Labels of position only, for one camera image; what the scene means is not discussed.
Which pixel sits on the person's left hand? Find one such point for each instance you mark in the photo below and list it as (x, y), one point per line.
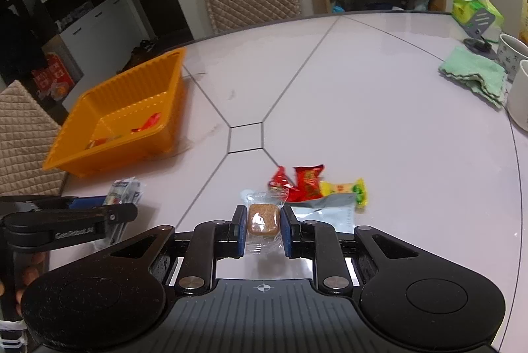
(29, 275)

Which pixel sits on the white mug red print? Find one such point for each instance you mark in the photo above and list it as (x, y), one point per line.
(520, 97)

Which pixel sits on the brown cube candy clear wrapper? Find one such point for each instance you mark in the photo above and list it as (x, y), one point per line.
(264, 219)

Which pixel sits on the green cloth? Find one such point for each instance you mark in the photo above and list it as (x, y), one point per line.
(470, 68)

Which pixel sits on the yellow green candy packet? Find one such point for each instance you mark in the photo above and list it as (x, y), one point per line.
(344, 190)

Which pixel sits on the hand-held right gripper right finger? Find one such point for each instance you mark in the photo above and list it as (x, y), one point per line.
(287, 243)

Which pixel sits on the grey phone stand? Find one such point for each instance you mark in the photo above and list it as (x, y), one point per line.
(480, 22)

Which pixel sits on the row of shoes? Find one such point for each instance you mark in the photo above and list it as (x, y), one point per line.
(138, 53)

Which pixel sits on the silver foil snack packet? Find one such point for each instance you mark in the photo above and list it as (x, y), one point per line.
(330, 212)

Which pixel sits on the white cabinet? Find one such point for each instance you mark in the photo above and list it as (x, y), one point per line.
(99, 27)

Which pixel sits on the small red candy packet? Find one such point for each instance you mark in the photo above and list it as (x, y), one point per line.
(308, 181)
(280, 179)

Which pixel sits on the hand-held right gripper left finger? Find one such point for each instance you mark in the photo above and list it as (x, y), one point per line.
(240, 243)

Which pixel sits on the orange plastic tray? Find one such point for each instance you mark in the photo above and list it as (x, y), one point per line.
(123, 89)

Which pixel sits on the white mug dark print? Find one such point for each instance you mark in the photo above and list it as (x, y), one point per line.
(511, 51)

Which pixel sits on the dark jacket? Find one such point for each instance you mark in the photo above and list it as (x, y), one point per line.
(16, 43)

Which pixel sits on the silver dark-print snack packet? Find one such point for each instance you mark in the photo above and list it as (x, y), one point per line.
(126, 190)

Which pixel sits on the red gift box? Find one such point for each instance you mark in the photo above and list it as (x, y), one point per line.
(51, 78)

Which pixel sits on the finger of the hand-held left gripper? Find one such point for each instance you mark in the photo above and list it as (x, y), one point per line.
(86, 203)
(121, 212)

